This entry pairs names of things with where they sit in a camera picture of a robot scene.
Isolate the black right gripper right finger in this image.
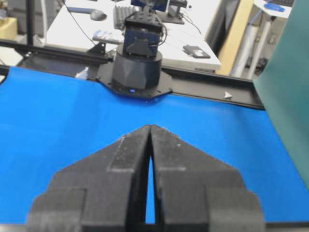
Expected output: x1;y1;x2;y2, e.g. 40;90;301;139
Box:
151;125;263;232

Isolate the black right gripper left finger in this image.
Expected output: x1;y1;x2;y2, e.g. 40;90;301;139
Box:
27;125;150;232

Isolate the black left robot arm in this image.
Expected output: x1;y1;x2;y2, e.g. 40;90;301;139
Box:
96;0;172;99

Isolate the blue table mat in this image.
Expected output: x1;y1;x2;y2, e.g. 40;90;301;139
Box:
0;67;309;224

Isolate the black box on desk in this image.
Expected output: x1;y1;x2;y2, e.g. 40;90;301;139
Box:
183;45;211;59

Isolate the green backdrop sheet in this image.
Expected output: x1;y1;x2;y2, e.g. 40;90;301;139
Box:
253;0;309;186

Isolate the white desk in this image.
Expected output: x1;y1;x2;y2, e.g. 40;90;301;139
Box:
46;0;221;70

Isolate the grey computer mouse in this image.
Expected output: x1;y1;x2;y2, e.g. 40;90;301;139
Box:
90;9;107;21

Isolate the black aluminium frame rail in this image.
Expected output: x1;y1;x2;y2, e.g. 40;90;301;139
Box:
0;40;264;110

